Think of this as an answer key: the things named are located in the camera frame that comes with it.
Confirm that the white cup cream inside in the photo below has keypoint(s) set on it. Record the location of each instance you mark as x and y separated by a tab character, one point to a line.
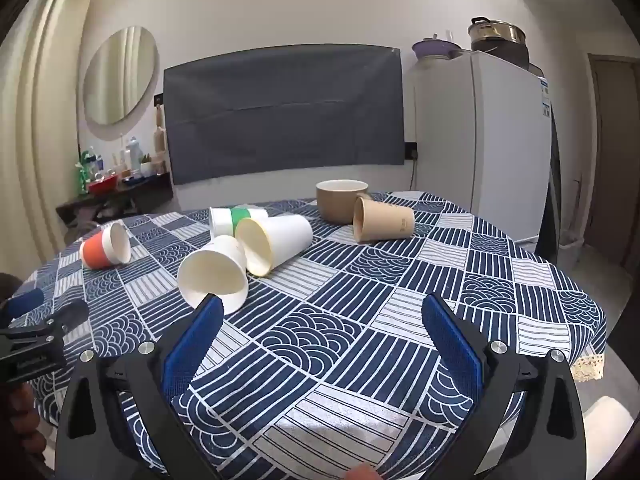
287	237

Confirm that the white bottle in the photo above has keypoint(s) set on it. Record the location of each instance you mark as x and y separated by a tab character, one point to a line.
133	154

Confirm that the dark wooden side table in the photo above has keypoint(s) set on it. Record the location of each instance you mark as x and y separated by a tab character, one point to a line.
145	195

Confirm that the beige curtain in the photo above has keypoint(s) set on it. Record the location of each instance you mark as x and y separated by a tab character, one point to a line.
45	110

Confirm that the black wall socket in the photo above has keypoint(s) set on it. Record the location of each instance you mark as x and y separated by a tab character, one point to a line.
410	151

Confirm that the round wall mirror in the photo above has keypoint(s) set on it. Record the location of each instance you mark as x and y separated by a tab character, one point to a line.
120	75

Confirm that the steel pot with lid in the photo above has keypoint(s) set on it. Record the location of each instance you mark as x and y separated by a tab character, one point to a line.
497	35

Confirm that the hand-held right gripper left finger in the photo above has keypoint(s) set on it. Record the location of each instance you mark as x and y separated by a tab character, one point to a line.
192	350

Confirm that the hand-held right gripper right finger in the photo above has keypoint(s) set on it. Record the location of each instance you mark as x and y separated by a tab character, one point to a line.
450	345

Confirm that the brown door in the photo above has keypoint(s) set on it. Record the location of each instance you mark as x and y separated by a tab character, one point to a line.
615	160

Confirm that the red bowl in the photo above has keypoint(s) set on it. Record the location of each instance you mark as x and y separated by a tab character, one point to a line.
104	186

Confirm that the small potted plant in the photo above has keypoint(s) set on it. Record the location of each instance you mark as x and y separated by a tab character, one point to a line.
146	166

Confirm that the brown paper cup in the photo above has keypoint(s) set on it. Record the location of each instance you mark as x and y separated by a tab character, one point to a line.
387	222

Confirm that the white chair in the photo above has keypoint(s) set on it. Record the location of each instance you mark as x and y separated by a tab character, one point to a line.
605	430

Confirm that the brown ceramic bowl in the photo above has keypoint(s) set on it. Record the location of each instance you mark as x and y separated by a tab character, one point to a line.
335	205

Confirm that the blue white patterned tablecloth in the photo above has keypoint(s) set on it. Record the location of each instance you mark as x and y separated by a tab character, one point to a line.
325	340

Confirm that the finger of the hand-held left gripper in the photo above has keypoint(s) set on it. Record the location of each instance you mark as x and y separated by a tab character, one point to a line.
22	304
55	322

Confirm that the hanging wooden rolling pin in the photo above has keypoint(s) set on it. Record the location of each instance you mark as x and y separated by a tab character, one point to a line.
159	132

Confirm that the white cup green band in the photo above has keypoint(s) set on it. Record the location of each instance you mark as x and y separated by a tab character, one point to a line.
240	217

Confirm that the person's right hand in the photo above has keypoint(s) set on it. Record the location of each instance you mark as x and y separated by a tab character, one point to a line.
362	472

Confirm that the white paper cup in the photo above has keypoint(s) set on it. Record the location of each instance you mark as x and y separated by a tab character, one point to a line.
215	270

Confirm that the white refrigerator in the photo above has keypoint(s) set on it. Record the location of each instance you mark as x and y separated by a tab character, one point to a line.
480	135

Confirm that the person's left hand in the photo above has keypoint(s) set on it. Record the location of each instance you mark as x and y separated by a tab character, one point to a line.
21	410

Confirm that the white cup orange band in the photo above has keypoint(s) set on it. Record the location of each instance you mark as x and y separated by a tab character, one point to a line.
97	255

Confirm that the grey cloth television cover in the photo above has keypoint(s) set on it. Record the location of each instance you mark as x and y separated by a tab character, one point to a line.
285	115

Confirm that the purple basin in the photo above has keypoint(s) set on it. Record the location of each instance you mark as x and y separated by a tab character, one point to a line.
435	49

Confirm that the green bottle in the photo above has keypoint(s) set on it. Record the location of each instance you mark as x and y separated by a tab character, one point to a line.
82	176

